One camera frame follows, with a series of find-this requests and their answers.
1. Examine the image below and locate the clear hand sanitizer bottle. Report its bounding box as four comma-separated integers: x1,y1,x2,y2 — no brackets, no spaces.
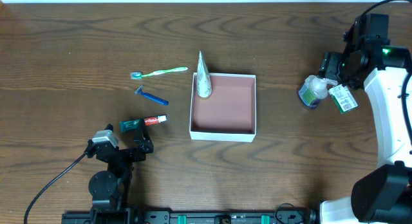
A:
297,75,337,109

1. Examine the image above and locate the green white soap box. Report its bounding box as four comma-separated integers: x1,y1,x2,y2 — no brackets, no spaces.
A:
328,84,358,114

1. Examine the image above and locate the white lotion tube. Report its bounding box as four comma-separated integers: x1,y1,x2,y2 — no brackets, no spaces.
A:
196,51,212,98

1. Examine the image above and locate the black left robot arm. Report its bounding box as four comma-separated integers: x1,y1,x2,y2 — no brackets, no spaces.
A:
85,119,154,212

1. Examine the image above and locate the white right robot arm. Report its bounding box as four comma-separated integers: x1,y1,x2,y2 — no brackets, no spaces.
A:
318,14,411,223

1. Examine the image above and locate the red green toothpaste tube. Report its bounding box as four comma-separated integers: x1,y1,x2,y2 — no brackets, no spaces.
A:
120,115,167,133

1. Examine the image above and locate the blue disposable razor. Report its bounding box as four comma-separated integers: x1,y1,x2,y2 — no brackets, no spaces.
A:
134,85,169,106

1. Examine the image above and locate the green white toothbrush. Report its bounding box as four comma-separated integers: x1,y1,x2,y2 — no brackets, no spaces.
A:
130,66,188,80

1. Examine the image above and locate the white box with pink interior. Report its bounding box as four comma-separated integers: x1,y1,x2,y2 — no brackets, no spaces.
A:
189,73,257,142

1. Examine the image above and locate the black right camera cable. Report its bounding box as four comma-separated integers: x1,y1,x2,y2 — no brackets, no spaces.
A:
360,0,412,135

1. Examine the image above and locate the black camera cable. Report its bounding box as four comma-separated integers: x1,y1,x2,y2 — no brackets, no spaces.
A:
360,0,412,135
23,152,88,224

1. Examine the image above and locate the black left camera cable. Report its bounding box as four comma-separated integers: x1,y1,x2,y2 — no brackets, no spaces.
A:
23,152,88,224

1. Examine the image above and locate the black mounting rail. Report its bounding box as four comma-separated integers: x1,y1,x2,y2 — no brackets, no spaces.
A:
61,203,320,224

